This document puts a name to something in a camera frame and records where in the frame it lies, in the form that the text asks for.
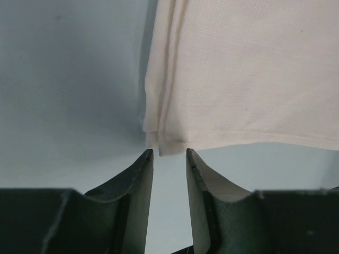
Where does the white cloth napkin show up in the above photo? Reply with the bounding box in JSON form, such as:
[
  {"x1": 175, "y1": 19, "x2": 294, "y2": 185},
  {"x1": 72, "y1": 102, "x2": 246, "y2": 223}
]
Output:
[{"x1": 143, "y1": 1, "x2": 338, "y2": 156}]

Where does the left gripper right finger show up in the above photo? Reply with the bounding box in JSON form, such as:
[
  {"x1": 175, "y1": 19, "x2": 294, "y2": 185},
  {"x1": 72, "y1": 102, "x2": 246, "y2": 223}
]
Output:
[{"x1": 186, "y1": 149, "x2": 338, "y2": 253}]

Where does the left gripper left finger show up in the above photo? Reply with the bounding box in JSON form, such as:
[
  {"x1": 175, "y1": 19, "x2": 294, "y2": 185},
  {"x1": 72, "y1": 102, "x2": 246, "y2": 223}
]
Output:
[{"x1": 1, "y1": 149, "x2": 154, "y2": 253}]

